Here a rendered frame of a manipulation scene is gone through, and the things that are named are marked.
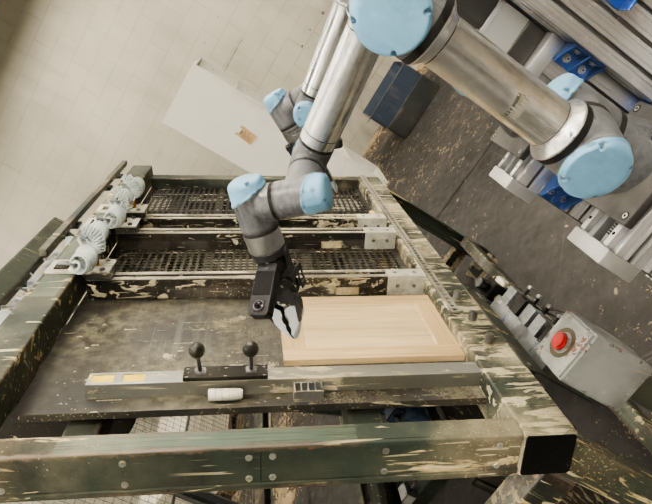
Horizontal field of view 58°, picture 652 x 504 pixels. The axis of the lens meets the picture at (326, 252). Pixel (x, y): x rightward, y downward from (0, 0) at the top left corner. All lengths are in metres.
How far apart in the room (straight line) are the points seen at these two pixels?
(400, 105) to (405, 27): 4.95
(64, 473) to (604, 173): 1.12
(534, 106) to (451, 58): 0.16
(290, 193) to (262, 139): 4.31
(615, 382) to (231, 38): 5.83
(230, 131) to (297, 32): 1.72
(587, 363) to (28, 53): 6.51
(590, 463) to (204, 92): 4.51
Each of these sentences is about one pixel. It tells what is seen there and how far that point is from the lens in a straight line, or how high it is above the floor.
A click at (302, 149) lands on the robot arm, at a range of 1.18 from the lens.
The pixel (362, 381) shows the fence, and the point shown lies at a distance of 1.47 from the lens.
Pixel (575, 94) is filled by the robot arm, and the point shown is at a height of 1.25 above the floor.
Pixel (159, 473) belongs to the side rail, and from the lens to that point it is 1.29.
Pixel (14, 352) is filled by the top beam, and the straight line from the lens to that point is 1.55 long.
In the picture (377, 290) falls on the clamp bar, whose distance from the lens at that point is 1.95.
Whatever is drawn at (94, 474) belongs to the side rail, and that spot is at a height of 1.63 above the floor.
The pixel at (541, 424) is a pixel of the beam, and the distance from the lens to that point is 1.39.
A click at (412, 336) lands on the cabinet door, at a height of 0.99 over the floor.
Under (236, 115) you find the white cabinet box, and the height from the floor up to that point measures 1.53.
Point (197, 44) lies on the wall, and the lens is 6.72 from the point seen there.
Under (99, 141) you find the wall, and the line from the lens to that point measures 7.09.
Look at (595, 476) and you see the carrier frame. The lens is 1.51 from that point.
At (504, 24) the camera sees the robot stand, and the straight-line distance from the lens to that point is 1.36.
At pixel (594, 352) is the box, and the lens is 1.30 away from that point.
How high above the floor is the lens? 1.78
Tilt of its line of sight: 17 degrees down
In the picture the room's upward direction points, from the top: 61 degrees counter-clockwise
